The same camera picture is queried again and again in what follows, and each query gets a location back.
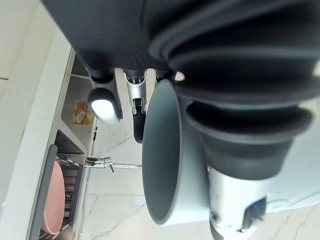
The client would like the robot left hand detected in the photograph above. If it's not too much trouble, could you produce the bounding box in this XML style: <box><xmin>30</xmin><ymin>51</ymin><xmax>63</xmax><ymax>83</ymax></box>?
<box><xmin>41</xmin><ymin>0</ymin><xmax>320</xmax><ymax>240</ymax></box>

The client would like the grey-blue cup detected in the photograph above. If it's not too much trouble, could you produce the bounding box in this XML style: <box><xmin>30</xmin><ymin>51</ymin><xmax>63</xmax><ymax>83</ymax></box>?
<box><xmin>141</xmin><ymin>79</ymin><xmax>213</xmax><ymax>226</ymax></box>

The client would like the stainless steel sink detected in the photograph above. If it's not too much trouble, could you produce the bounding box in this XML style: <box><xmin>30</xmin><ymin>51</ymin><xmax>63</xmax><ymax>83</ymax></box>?
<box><xmin>53</xmin><ymin>49</ymin><xmax>99</xmax><ymax>240</ymax></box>

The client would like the chrome sink faucet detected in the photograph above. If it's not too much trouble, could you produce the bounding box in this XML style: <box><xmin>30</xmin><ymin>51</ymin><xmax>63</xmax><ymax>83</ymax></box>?
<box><xmin>55</xmin><ymin>154</ymin><xmax>143</xmax><ymax>175</ymax></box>

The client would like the dark grey dish rack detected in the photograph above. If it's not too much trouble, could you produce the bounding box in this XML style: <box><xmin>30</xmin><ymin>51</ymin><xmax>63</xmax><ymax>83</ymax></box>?
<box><xmin>28</xmin><ymin>144</ymin><xmax>85</xmax><ymax>240</ymax></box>

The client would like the pink plate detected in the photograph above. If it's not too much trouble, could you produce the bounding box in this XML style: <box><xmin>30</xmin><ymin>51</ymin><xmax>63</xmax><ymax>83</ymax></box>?
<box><xmin>43</xmin><ymin>160</ymin><xmax>66</xmax><ymax>236</ymax></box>

